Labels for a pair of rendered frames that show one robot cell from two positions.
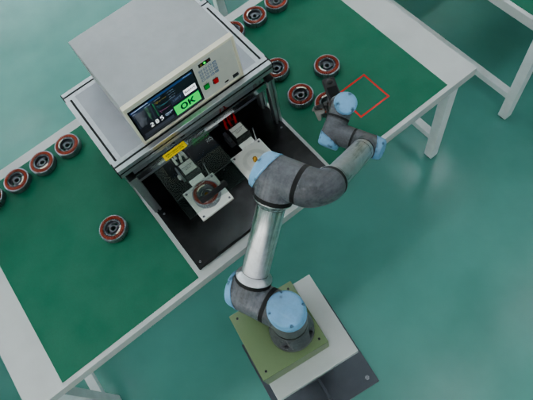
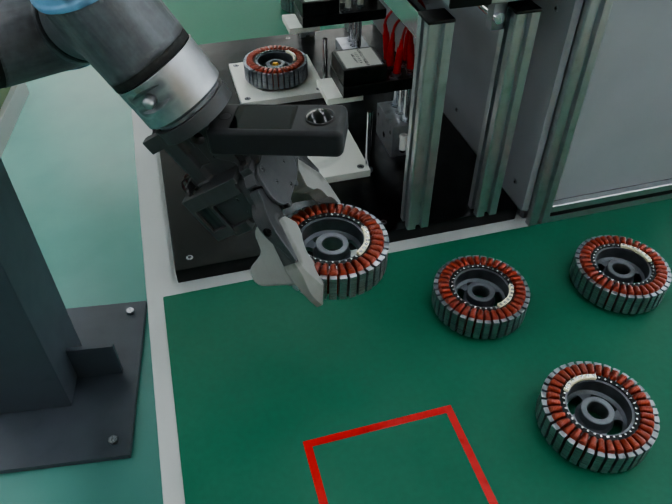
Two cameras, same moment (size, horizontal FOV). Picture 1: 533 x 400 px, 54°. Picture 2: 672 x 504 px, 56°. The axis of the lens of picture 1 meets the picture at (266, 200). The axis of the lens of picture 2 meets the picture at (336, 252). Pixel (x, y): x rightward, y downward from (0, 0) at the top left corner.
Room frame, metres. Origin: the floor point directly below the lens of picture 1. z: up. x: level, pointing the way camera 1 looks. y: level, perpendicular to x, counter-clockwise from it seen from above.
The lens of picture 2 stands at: (1.18, -0.81, 1.32)
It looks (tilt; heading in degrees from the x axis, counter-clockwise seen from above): 43 degrees down; 95
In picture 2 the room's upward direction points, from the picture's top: straight up
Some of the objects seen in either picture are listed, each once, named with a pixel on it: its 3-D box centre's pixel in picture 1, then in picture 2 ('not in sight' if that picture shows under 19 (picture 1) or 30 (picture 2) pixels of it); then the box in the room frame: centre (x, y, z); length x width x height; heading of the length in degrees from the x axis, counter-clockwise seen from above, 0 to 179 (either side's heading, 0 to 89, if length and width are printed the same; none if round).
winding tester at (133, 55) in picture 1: (157, 59); not in sight; (1.33, 0.21, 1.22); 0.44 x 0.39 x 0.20; 111
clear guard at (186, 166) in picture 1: (189, 163); not in sight; (0.99, 0.22, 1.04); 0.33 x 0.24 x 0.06; 21
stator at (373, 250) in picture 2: (328, 104); (332, 248); (1.14, -0.35, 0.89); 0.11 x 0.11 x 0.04
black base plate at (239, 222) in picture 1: (231, 178); (300, 121); (1.04, 0.11, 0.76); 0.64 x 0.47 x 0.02; 111
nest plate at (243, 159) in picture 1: (255, 160); (308, 153); (1.07, -0.01, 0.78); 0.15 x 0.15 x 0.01; 21
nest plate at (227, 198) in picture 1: (208, 196); (276, 79); (0.98, 0.22, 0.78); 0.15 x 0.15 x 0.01; 21
